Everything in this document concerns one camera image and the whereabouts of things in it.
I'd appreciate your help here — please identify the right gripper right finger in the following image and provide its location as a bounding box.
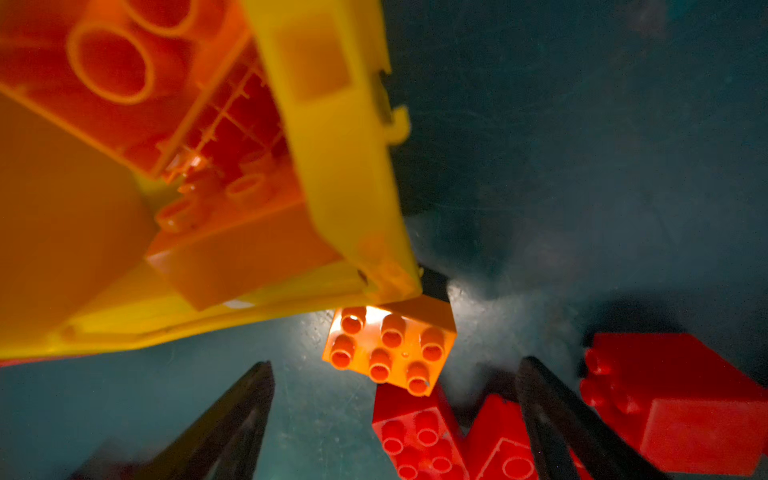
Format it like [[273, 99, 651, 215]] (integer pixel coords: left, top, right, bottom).
[[515, 356, 666, 479]]

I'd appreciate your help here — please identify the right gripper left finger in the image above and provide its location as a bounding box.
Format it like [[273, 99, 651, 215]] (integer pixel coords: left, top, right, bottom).
[[70, 361, 275, 479]]

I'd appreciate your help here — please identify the red lego brick square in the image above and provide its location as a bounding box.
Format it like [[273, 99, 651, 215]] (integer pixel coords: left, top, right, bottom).
[[463, 393, 595, 480]]

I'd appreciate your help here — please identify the red lego brick smooth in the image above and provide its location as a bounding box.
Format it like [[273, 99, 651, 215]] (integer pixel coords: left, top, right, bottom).
[[579, 333, 767, 476]]

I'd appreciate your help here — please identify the red lego brick tall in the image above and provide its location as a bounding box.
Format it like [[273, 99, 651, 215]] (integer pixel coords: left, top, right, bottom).
[[372, 384, 470, 480]]

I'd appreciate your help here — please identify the orange lego brick square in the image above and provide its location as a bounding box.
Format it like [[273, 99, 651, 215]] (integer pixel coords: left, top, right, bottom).
[[323, 294, 457, 397]]

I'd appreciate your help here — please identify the orange curved lego piece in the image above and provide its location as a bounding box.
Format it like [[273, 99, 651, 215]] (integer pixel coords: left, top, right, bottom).
[[1, 1, 251, 178]]

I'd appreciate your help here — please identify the orange lego fence piece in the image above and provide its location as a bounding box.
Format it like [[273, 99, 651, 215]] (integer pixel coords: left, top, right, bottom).
[[161, 42, 288, 185]]

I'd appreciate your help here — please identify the right yellow bin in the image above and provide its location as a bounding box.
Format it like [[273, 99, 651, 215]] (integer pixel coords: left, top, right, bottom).
[[1, 1, 421, 364]]

